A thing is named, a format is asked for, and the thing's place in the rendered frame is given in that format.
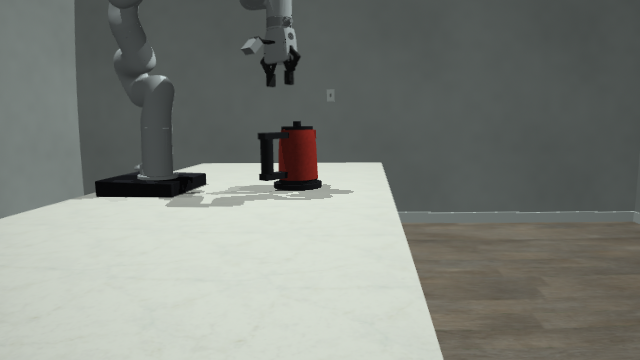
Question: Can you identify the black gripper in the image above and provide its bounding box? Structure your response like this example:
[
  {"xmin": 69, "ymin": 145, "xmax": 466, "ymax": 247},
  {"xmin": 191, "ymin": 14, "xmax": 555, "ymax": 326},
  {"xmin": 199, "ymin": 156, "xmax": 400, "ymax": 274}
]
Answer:
[{"xmin": 260, "ymin": 26, "xmax": 301, "ymax": 87}]

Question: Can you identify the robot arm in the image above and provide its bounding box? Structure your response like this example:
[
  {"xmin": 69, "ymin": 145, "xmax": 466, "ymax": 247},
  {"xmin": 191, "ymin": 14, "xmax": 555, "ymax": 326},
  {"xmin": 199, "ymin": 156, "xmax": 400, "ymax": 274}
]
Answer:
[{"xmin": 108, "ymin": 0, "xmax": 293, "ymax": 181}]

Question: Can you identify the red kettle with black handle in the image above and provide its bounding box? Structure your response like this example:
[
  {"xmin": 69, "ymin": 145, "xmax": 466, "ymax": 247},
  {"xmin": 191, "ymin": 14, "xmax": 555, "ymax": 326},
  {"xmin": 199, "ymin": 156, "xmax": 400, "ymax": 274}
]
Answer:
[{"xmin": 258, "ymin": 121, "xmax": 318, "ymax": 185}]

